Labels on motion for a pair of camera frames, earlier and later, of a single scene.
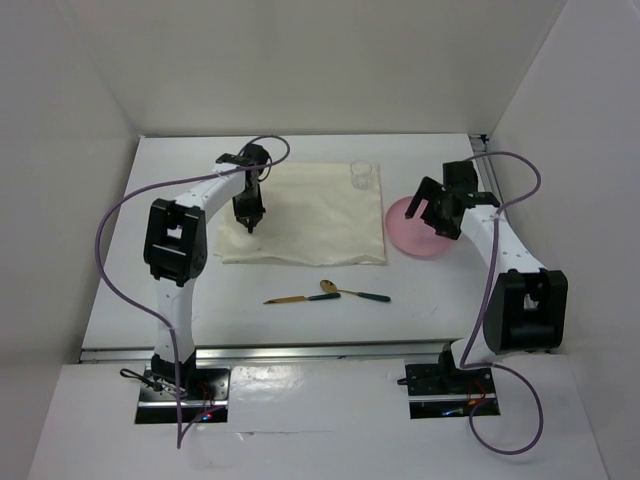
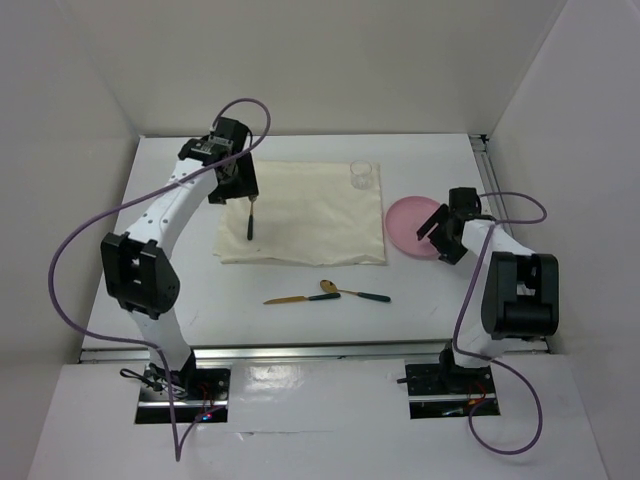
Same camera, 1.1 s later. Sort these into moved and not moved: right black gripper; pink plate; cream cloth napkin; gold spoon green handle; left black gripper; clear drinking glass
Moved: right black gripper; left black gripper
Not moved: clear drinking glass; gold spoon green handle; pink plate; cream cloth napkin
